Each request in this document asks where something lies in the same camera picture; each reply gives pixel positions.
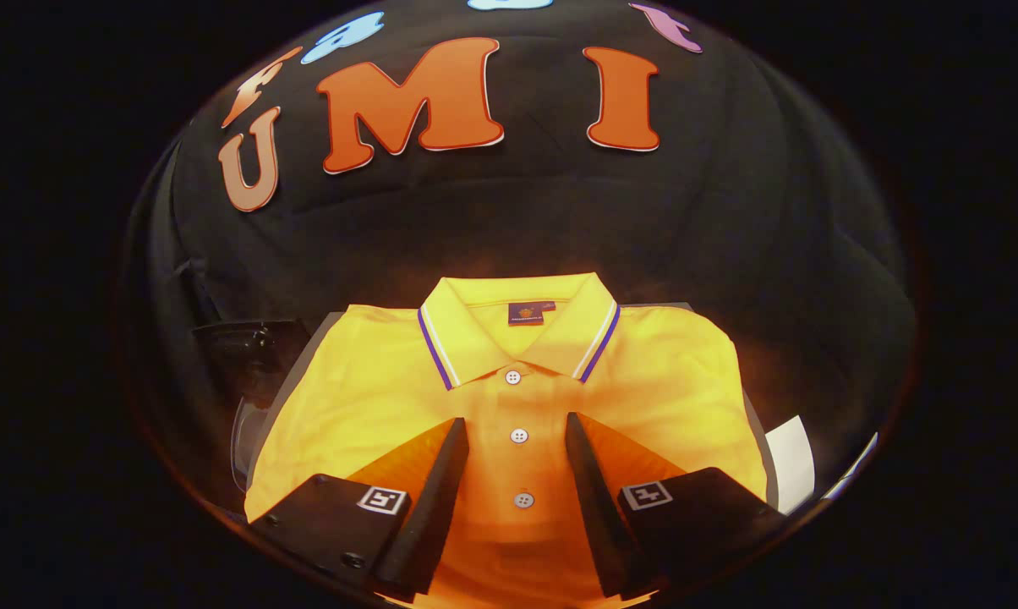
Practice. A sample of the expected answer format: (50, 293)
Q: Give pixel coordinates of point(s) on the black backdrop cloth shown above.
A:
(517, 211)

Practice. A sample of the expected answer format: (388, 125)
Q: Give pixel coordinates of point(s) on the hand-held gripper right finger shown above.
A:
(593, 499)

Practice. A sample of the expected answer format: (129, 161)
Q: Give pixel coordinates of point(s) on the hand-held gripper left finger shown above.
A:
(437, 499)

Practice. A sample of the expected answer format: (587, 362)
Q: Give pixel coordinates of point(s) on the yellow polo shirt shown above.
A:
(374, 381)

